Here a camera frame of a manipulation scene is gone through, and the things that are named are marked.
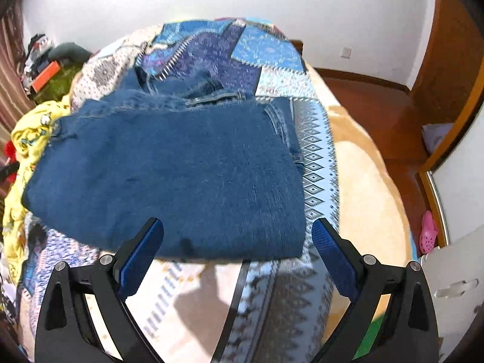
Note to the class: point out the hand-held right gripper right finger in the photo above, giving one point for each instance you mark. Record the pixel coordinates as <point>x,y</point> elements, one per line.
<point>334,261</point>

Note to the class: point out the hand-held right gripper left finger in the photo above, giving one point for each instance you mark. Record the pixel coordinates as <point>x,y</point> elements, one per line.
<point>141,261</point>

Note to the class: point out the blue denim jacket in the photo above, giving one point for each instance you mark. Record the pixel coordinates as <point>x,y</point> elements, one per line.
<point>170,174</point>

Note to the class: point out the pile of clothes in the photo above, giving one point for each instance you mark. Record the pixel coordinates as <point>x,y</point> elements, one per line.
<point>36,55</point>

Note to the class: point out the beige bed blanket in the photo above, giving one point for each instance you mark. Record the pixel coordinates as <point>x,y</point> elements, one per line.
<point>363,181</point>

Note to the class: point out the pink clog shoe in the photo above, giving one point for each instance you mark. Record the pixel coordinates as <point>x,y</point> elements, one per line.
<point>428,232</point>

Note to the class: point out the white plastic stool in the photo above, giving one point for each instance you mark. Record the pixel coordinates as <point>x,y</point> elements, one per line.
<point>453,272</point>

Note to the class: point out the purple cloth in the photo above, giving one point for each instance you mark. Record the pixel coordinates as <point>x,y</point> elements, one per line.
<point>436,136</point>

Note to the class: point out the yellow cartoon blanket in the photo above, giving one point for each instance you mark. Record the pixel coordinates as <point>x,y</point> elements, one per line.
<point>26,140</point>

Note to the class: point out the red plush toy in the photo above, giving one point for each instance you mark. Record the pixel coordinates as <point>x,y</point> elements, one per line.
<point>6,153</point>

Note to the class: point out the green patterned cloth cover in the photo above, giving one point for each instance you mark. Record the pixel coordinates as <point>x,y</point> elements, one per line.
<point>62,85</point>

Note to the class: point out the orange box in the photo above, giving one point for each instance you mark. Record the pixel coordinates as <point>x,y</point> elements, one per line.
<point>45,76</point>

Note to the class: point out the grey plush toy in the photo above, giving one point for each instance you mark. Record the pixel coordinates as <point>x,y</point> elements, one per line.
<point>70,51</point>

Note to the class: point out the striped brown curtain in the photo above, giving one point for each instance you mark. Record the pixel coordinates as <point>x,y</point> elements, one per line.
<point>13,68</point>

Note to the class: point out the brown wooden door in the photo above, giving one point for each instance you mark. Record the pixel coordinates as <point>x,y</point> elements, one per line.
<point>450,45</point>

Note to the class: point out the white wall socket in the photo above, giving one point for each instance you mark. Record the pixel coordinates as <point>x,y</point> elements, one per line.
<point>346,52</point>

